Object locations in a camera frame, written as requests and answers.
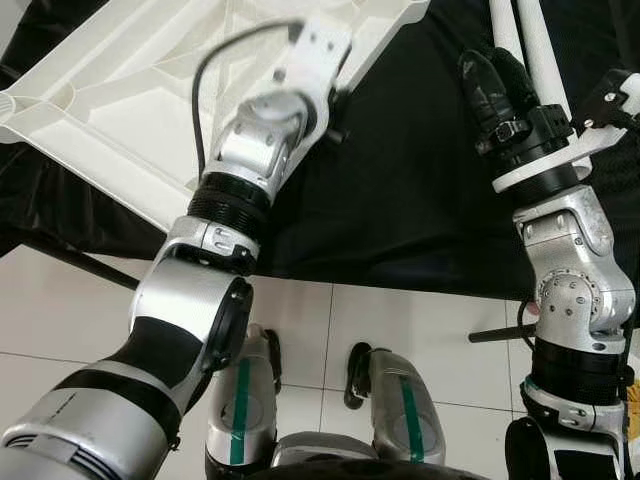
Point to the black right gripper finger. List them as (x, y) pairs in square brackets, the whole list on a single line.
[(515, 80), (480, 90)]

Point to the white plastic table leg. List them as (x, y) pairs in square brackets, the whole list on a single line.
[(505, 25), (540, 50)]

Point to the white plastic children table top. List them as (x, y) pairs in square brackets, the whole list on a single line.
[(120, 90)]

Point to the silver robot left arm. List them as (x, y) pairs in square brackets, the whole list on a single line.
[(200, 300)]

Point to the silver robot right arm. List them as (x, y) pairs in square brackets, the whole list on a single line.
[(570, 260)]

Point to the black table cloth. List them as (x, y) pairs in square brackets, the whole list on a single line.
[(420, 200)]

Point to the black metal table leg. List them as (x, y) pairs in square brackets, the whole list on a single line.
[(80, 265), (500, 333)]

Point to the black robot left foot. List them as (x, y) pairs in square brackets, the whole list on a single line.
[(272, 358)]

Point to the black robot foot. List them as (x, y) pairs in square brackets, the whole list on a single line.
[(272, 358), (357, 378)]

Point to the black robot right foot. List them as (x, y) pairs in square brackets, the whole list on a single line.
[(357, 378)]

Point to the silver robot right leg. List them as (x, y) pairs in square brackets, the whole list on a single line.
[(408, 405)]

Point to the silver robot leg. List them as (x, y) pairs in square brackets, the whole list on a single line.
[(240, 410), (408, 405)]

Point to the yellow crumpled cloth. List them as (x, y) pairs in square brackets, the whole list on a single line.
[(633, 410)]

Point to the silver robot left leg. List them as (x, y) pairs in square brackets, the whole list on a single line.
[(240, 410)]

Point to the black robot torso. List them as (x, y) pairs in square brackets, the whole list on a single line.
[(340, 472)]

